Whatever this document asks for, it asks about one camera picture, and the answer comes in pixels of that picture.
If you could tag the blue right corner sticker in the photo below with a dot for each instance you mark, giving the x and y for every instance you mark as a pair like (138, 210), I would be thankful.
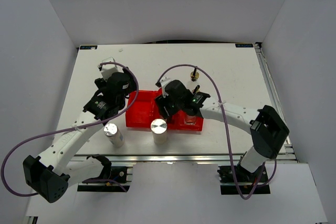
(243, 45)

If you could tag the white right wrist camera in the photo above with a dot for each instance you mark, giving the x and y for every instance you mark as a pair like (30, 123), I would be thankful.
(162, 83)

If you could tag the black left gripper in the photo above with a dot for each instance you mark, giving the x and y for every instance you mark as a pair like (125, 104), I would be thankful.
(132, 85)

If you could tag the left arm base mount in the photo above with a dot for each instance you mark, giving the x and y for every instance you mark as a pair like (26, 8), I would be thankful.
(113, 179)

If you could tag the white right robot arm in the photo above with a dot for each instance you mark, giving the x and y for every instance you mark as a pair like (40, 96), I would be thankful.
(268, 131)

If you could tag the aluminium side rail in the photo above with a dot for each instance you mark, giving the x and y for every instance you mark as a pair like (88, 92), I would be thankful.
(287, 155)

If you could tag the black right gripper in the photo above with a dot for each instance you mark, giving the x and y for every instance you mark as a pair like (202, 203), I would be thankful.
(161, 103)

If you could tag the silver-lid white shaker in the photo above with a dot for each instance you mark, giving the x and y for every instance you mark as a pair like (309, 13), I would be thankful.
(113, 134)

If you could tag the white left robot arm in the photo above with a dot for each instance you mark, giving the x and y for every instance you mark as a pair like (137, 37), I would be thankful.
(50, 174)

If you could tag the clear glass bottle gold spout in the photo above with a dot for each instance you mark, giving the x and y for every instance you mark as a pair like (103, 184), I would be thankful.
(194, 88)

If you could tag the silver-top white cylinder canister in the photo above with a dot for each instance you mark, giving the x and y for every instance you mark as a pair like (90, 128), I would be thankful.
(159, 131)

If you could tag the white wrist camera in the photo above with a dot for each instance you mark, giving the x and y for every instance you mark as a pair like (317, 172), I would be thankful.
(162, 83)
(109, 66)

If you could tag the red three-compartment tray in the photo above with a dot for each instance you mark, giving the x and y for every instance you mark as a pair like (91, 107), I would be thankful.
(144, 110)

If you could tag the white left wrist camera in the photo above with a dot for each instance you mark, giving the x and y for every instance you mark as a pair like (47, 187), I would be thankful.
(109, 66)

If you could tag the glass bottle with dark sauce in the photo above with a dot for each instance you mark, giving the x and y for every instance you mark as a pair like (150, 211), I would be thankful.
(194, 76)

